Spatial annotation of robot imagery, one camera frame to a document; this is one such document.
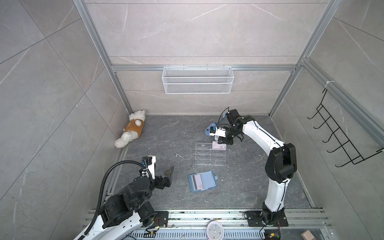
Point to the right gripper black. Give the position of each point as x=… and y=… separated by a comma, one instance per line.
x=224, y=140

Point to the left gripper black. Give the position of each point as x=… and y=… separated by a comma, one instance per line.
x=161, y=184

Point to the pink white credit card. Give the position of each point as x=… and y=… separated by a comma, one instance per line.
x=219, y=147

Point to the blue leather card holder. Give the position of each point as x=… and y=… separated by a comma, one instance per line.
x=209, y=180

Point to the clear acrylic organizer tray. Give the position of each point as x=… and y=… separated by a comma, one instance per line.
x=204, y=155

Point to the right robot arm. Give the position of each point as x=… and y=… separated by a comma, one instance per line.
x=281, y=164

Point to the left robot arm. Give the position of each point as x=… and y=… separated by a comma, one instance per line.
x=128, y=210

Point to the card with black stripe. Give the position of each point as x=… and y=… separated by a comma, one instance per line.
x=196, y=183

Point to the blue brush tool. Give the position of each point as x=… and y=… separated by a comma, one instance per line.
x=210, y=130

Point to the white teddy bear brown vest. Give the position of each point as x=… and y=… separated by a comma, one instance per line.
x=133, y=130

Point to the white clock at front edge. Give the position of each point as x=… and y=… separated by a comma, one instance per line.
x=215, y=231

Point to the pink block at front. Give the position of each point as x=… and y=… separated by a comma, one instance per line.
x=307, y=235

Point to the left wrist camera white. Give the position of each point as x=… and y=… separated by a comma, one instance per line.
x=149, y=165

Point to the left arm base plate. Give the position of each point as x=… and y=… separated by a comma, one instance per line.
x=159, y=219

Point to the aluminium front rail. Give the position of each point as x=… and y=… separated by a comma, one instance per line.
x=192, y=225

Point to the white wire mesh basket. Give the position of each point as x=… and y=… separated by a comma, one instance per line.
x=197, y=80

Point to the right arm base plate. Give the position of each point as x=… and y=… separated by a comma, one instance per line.
x=265, y=218

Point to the black wire hook rack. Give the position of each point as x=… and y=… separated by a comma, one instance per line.
x=344, y=143

